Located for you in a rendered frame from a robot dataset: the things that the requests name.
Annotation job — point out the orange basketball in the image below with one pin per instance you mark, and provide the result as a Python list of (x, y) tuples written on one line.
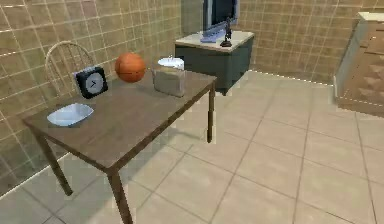
[(130, 67)]

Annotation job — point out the white plate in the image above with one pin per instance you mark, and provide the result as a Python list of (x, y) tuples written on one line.
[(171, 62)]

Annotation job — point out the brown wooden table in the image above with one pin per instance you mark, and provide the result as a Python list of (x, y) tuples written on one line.
[(133, 116)]

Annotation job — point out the small black statue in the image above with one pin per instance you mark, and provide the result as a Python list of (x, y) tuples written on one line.
[(227, 35)]

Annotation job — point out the silver toaster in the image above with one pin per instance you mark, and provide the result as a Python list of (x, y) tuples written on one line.
[(169, 81)]

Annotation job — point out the white bowl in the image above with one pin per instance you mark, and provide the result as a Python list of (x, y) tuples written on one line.
[(70, 115)]

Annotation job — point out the black television set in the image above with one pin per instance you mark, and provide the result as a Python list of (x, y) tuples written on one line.
[(220, 18)]

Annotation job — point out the black alarm clock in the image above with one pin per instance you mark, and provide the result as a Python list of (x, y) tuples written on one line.
[(92, 82)]

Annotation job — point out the dark green cabinet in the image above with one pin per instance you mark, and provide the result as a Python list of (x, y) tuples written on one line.
[(213, 61)]

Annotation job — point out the brown wooden dresser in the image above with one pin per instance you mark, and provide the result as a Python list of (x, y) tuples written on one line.
[(363, 66)]

